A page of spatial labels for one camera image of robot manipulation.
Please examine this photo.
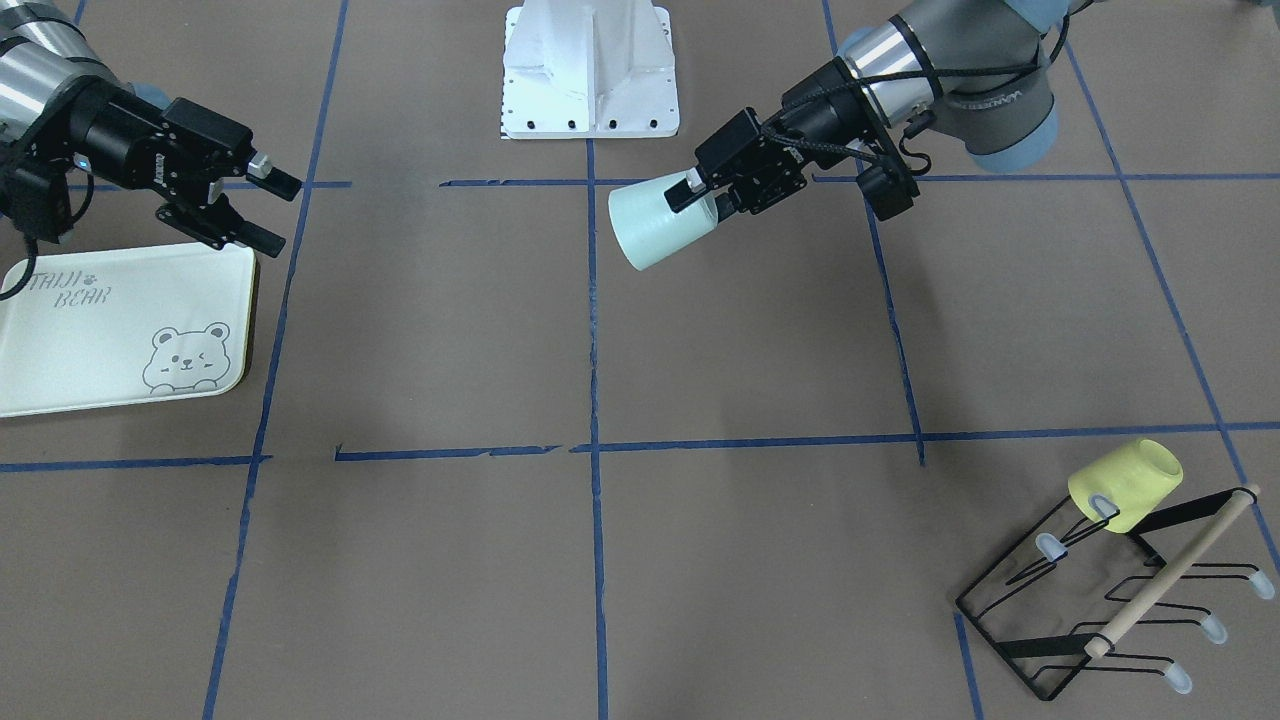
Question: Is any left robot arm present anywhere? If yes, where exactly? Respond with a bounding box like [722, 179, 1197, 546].
[658, 1, 1085, 222]

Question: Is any yellow cup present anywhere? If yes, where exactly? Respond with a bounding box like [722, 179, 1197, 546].
[1068, 438, 1184, 534]

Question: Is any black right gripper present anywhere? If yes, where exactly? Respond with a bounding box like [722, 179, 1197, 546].
[63, 82, 303, 258]

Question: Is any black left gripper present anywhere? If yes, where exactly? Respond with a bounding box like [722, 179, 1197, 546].
[664, 60, 886, 219]

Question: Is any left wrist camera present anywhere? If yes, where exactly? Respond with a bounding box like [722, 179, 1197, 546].
[856, 138, 933, 222]

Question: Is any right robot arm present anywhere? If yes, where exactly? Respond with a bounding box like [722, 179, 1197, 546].
[1, 1, 302, 258]

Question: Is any light green cup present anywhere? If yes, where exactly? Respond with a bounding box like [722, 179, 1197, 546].
[608, 170, 721, 272]

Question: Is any black wire cup rack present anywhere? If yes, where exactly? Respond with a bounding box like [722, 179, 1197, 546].
[955, 484, 1277, 702]

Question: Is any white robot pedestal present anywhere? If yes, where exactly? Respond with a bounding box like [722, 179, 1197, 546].
[500, 1, 681, 140]

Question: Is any cream bear tray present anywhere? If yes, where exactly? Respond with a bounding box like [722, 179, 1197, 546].
[1, 243, 259, 418]

